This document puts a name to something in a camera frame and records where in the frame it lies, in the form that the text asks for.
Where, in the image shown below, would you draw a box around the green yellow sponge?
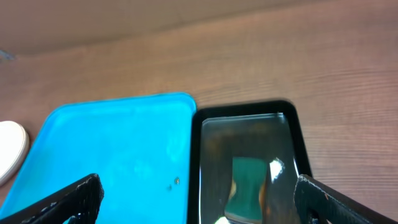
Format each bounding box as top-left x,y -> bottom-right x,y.
224,157 -> 267,223

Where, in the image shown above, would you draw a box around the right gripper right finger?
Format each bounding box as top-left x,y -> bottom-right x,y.
294,174 -> 397,224

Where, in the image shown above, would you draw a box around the white plate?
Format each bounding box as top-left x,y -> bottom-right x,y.
1,121 -> 30,185

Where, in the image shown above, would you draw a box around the teal plastic tray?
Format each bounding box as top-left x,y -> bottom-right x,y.
1,93 -> 196,224

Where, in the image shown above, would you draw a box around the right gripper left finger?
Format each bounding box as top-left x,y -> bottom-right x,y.
1,174 -> 104,224

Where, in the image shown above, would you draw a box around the black plastic tray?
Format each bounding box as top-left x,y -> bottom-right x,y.
187,100 -> 312,224

